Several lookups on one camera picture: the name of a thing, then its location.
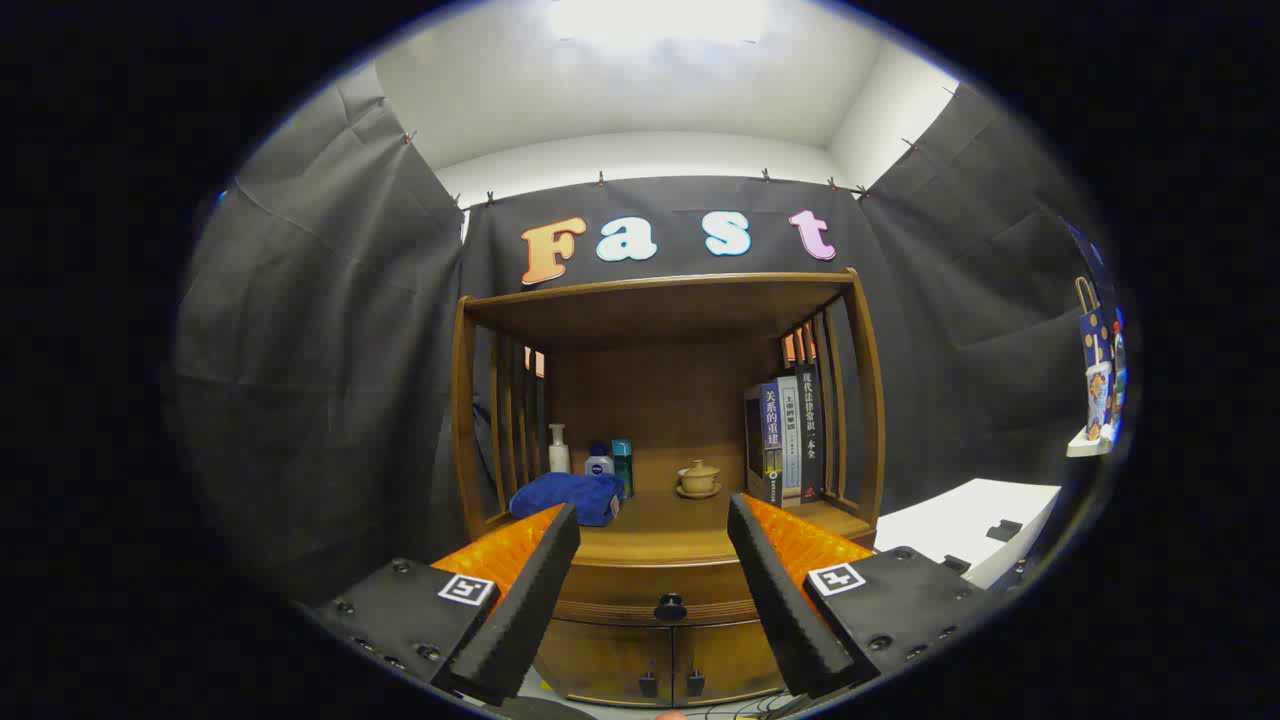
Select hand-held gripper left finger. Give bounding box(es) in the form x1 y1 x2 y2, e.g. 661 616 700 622
300 503 581 707

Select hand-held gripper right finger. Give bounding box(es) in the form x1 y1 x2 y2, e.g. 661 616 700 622
727 492 1001 699

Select wooden drawer with black knob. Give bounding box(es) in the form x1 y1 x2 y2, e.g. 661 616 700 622
552 558 766 627

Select wooden cabinet door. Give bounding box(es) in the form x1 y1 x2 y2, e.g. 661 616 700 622
533 618 673 707
672 620 786 704

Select wooden countertop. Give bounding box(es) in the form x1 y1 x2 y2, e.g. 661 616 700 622
485 488 876 567

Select wooden cabinet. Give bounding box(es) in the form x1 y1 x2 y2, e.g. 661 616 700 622
450 267 887 708

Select folded blue towel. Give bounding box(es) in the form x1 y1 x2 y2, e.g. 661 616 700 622
509 472 626 528

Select book with blue spine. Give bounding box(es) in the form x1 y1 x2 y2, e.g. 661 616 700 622
744 380 784 506

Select book with pale spine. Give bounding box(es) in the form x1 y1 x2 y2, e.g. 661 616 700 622
778 376 804 504

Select book with black spine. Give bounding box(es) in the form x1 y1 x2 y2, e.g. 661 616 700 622
796 365 827 501

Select white table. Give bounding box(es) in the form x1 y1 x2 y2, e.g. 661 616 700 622
873 479 1062 589

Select printed paper cup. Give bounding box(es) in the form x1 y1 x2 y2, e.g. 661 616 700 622
1086 362 1114 441

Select blue gift bag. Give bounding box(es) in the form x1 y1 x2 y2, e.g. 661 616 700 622
1074 277 1116 371

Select black cables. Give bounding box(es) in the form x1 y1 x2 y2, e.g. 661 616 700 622
700 697 793 719

